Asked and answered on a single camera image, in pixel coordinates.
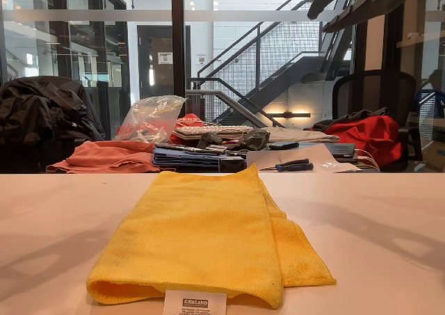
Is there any salmon orange shirt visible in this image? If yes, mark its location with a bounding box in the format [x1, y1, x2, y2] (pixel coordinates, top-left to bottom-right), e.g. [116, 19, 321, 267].
[45, 140, 177, 174]

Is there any small black box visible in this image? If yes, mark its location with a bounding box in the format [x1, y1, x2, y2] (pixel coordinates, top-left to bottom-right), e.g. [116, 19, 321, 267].
[218, 156, 246, 172]

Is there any black jacket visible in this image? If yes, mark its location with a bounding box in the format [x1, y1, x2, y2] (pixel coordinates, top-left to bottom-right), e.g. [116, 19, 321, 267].
[0, 75, 107, 173]

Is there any blue plastic folder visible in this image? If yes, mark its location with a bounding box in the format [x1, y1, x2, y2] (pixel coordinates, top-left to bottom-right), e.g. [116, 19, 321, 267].
[152, 146, 246, 172]

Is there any red jacket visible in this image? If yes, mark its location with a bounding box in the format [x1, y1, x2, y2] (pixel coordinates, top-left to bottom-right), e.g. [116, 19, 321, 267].
[311, 106, 404, 168]

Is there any folded beige cloth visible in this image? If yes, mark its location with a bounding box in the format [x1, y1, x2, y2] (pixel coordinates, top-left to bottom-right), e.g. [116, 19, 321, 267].
[253, 126, 340, 144]

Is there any dark antistatic bag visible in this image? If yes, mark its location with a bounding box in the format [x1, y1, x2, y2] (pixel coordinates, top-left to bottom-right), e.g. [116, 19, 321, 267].
[197, 131, 223, 149]
[245, 128, 271, 152]

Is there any white charging cable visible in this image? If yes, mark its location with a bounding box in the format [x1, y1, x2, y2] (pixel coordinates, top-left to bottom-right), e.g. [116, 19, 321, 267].
[354, 154, 378, 172]
[354, 147, 380, 170]

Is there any black metal staircase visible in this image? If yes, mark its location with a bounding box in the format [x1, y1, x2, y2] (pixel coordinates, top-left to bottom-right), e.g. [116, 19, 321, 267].
[186, 0, 359, 128]

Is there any yellow microfiber towel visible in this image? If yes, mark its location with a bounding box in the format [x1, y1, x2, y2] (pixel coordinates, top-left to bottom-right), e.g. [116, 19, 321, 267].
[86, 163, 337, 315]

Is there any lined paper sheet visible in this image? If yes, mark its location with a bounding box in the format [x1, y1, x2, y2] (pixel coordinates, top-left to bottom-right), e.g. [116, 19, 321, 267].
[245, 143, 362, 174]

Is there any glowing wall lamp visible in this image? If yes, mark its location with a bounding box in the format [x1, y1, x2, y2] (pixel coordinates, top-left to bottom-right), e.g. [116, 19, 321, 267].
[267, 110, 312, 120]

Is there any white keyboard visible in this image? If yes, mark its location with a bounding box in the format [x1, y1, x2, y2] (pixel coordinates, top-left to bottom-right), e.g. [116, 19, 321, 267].
[172, 124, 254, 141]

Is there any silver keypad phone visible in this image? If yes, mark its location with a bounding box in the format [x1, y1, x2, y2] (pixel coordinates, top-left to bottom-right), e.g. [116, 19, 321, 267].
[182, 147, 225, 155]

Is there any black mesh office chair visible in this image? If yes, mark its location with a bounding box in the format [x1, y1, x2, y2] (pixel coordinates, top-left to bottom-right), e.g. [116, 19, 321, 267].
[332, 70, 423, 172]

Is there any black rounded phone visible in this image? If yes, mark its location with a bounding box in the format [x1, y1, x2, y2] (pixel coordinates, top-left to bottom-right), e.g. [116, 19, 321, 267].
[268, 140, 300, 151]

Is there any blue black screwdriver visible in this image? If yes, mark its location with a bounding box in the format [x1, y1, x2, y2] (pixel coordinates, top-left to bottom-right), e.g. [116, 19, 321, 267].
[259, 161, 314, 172]
[274, 158, 310, 168]

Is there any dark door with sign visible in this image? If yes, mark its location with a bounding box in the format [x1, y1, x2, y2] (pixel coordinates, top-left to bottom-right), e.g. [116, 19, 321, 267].
[137, 25, 191, 100]

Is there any clear plastic bag with parts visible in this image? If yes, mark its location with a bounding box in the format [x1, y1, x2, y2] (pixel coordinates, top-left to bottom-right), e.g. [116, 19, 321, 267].
[113, 95, 188, 145]

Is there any red cloth with white print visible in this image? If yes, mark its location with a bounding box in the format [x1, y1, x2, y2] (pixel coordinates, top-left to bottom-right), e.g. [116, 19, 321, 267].
[116, 113, 204, 142]

